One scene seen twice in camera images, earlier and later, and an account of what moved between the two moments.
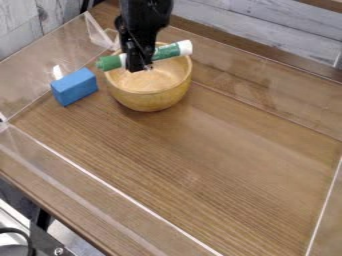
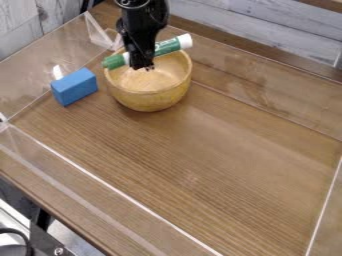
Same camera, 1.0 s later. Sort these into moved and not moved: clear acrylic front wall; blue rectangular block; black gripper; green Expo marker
Moved: green Expo marker
Not moved: blue rectangular block; black gripper; clear acrylic front wall
